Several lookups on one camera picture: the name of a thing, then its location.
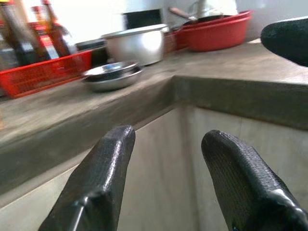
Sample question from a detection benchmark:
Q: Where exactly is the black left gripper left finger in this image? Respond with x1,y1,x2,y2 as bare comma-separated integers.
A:
38,124,136,231

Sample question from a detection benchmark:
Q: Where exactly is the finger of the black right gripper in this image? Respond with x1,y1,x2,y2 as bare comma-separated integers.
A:
260,16,308,68

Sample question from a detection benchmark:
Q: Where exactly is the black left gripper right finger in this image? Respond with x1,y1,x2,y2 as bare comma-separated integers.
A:
201,129,308,231

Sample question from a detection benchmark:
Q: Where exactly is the red plastic basin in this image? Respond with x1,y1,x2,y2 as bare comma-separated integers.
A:
177,11,253,52

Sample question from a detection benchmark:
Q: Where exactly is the domed stainless steel lid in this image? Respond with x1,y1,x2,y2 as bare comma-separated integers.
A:
190,0,239,19

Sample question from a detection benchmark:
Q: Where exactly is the red plastic bottle basket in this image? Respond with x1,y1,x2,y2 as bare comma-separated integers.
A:
0,50,93,98

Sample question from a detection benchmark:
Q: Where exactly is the aluminium cooking pot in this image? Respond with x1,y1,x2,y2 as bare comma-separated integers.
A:
102,24,169,67

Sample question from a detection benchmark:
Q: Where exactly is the dark bottle with red cap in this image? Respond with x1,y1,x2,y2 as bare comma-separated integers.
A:
43,0,77,57

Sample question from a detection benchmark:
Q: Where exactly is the small dark bottle red label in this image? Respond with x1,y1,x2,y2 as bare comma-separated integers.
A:
32,6,60,61

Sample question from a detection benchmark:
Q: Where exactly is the tall dark sauce bottle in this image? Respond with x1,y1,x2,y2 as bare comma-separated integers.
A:
0,0,40,65

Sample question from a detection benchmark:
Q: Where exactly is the pan with wooden handle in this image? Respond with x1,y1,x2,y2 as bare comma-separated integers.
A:
169,6,226,26

